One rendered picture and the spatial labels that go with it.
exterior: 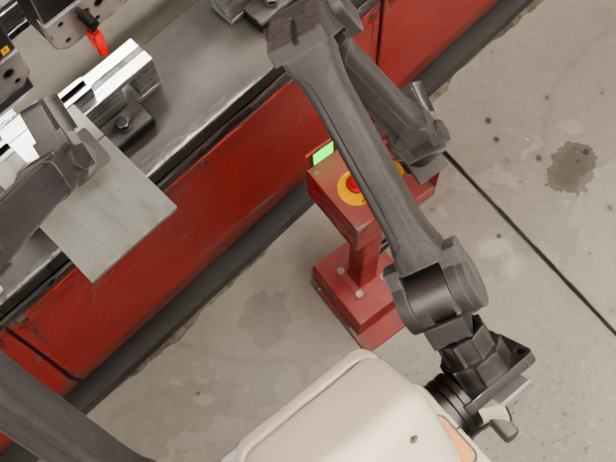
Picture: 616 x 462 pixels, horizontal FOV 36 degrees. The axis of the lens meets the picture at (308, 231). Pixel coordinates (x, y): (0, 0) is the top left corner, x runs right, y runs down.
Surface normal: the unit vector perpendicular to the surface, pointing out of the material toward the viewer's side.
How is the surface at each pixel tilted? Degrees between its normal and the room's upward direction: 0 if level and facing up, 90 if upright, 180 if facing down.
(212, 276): 0
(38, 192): 67
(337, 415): 42
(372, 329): 0
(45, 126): 32
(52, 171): 57
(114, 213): 0
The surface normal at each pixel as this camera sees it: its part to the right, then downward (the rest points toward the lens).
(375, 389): -0.44, -0.74
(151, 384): -0.02, -0.34
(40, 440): 0.15, 0.65
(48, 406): 0.86, -0.42
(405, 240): -0.20, 0.33
